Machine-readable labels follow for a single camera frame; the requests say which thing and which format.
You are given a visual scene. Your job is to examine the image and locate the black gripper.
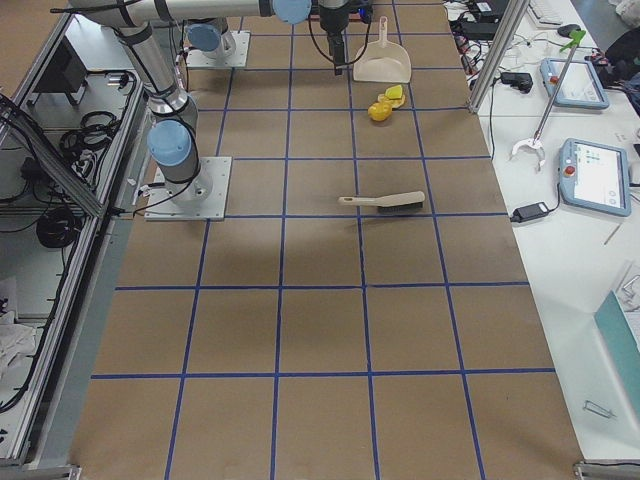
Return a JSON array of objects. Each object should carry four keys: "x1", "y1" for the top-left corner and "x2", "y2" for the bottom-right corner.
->
[{"x1": 318, "y1": 0, "x2": 348, "y2": 76}]

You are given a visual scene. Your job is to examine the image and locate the beige plastic dustpan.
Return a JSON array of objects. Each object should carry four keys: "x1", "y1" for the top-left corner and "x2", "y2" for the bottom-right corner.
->
[{"x1": 352, "y1": 16, "x2": 412, "y2": 84}]

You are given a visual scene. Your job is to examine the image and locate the yellow green sponge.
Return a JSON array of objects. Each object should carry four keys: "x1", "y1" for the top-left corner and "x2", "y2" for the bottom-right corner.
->
[{"x1": 384, "y1": 84, "x2": 404, "y2": 100}]

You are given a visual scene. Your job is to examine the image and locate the yellow potato-like toy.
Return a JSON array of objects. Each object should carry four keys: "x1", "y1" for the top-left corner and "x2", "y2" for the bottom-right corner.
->
[{"x1": 367, "y1": 102, "x2": 393, "y2": 122}]

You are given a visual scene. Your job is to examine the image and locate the beige hand brush black bristles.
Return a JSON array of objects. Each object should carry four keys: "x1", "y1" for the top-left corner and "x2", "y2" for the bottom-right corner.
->
[{"x1": 337, "y1": 191, "x2": 426, "y2": 214}]

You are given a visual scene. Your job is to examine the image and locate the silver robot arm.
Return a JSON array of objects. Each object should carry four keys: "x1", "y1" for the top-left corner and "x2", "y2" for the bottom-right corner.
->
[
  {"x1": 187, "y1": 1, "x2": 351, "y2": 76},
  {"x1": 69, "y1": 1, "x2": 311, "y2": 191}
]

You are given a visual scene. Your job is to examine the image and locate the black power brick top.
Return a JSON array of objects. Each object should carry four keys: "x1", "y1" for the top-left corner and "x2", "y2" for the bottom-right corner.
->
[{"x1": 467, "y1": 0, "x2": 509, "y2": 16}]

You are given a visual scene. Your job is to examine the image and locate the black power adapter far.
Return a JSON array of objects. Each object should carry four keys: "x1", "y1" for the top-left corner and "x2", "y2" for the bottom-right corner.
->
[{"x1": 500, "y1": 72, "x2": 533, "y2": 94}]

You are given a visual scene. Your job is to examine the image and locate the black power adapter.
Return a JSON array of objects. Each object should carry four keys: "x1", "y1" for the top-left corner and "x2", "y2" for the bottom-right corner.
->
[
  {"x1": 510, "y1": 202, "x2": 551, "y2": 223},
  {"x1": 500, "y1": 72, "x2": 533, "y2": 94}
]

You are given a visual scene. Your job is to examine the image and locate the white keyboard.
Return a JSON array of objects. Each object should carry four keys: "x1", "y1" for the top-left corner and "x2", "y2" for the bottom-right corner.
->
[{"x1": 527, "y1": 0, "x2": 564, "y2": 28}]

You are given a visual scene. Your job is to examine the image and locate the far blue teach pendant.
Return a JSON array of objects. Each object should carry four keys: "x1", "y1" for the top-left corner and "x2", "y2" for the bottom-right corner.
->
[{"x1": 539, "y1": 58, "x2": 610, "y2": 110}]

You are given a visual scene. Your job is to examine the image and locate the blue teach pendant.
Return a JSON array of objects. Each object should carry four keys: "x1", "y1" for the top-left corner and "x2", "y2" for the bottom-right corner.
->
[
  {"x1": 539, "y1": 58, "x2": 610, "y2": 110},
  {"x1": 559, "y1": 138, "x2": 631, "y2": 217}
]

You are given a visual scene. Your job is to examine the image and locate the black power adapter near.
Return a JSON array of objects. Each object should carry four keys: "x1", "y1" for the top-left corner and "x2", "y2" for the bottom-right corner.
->
[{"x1": 510, "y1": 202, "x2": 551, "y2": 223}]

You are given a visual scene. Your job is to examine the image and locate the near blue teach pendant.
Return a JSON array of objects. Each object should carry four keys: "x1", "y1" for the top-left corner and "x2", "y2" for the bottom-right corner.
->
[{"x1": 559, "y1": 138, "x2": 631, "y2": 217}]

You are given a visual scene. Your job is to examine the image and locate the teal board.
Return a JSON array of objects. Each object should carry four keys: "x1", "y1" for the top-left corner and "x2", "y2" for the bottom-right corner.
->
[{"x1": 595, "y1": 291, "x2": 639, "y2": 411}]

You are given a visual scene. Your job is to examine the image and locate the metal clip on table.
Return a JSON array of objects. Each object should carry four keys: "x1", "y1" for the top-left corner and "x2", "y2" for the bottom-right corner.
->
[{"x1": 583, "y1": 400, "x2": 616, "y2": 419}]

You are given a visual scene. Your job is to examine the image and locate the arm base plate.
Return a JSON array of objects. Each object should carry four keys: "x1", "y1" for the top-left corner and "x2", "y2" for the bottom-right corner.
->
[
  {"x1": 187, "y1": 26, "x2": 251, "y2": 70},
  {"x1": 144, "y1": 157, "x2": 232, "y2": 221}
]

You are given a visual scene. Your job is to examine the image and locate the aluminium frame post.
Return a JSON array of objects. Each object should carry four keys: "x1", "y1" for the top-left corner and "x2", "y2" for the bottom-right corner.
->
[{"x1": 467, "y1": 0, "x2": 529, "y2": 114}]

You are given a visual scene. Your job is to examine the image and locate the reacher grabber tool green handle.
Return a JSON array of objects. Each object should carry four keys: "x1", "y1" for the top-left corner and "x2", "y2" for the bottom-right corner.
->
[{"x1": 509, "y1": 28, "x2": 587, "y2": 174}]

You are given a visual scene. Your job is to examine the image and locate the black cable coil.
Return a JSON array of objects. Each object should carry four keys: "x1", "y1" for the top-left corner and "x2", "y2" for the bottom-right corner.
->
[{"x1": 60, "y1": 110, "x2": 126, "y2": 151}]

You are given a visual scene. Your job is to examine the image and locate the black box under frame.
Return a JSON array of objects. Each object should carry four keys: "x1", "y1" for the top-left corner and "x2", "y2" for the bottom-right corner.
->
[{"x1": 27, "y1": 36, "x2": 88, "y2": 106}]

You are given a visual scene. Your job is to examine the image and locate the aluminium frame rail left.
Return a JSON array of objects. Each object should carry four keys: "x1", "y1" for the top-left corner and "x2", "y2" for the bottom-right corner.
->
[{"x1": 0, "y1": 9, "x2": 151, "y2": 469}]

